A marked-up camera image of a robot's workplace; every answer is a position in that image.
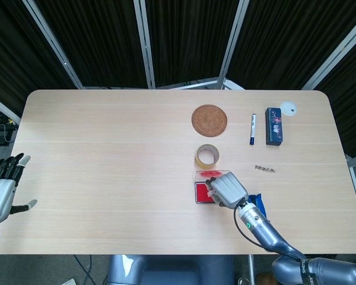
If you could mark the red ink pad case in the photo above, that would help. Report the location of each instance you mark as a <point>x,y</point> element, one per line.
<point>201,193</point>

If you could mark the yellow tape roll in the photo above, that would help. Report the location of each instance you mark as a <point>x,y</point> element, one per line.
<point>207,163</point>

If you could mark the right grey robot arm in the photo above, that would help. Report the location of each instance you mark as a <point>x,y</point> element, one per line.
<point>261,228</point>

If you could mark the silver table leg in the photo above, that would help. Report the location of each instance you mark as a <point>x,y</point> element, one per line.
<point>251,270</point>

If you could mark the blue whiteboard marker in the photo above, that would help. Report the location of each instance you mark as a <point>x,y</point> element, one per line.
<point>252,127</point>

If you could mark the dark pleated curtain panel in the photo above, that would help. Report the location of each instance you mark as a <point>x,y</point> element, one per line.
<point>350,104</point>
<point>101,41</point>
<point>284,38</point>
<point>193,38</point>
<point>12,53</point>

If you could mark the blue snack packet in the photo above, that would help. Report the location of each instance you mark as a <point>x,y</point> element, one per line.
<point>259,202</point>

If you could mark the blue-grey robot torso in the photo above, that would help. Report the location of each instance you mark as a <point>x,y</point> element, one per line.
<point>172,270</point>

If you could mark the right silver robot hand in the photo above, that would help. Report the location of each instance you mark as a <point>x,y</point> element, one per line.
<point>228,190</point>

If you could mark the round woven rattan coaster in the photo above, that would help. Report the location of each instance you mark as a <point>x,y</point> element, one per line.
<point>209,120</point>

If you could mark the white round lid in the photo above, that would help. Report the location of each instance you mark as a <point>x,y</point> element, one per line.
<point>287,107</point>

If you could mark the navy rectangular box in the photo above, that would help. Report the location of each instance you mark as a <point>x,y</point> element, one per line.
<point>274,127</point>

